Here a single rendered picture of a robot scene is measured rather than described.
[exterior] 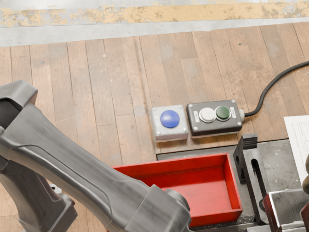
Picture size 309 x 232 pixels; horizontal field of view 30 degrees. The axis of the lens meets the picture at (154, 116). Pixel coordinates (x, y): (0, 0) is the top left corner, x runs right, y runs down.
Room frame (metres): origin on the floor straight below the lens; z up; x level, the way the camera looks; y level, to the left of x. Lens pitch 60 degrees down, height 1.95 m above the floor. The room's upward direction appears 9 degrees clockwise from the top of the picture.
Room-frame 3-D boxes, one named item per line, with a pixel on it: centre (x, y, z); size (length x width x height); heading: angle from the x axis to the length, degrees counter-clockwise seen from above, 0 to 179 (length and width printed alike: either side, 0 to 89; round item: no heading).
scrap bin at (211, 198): (0.42, -0.05, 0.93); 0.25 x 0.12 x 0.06; 108
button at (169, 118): (0.58, -0.03, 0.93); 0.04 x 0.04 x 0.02
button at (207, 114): (0.60, -0.11, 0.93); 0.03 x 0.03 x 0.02
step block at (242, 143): (0.51, -0.19, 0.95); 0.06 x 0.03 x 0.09; 18
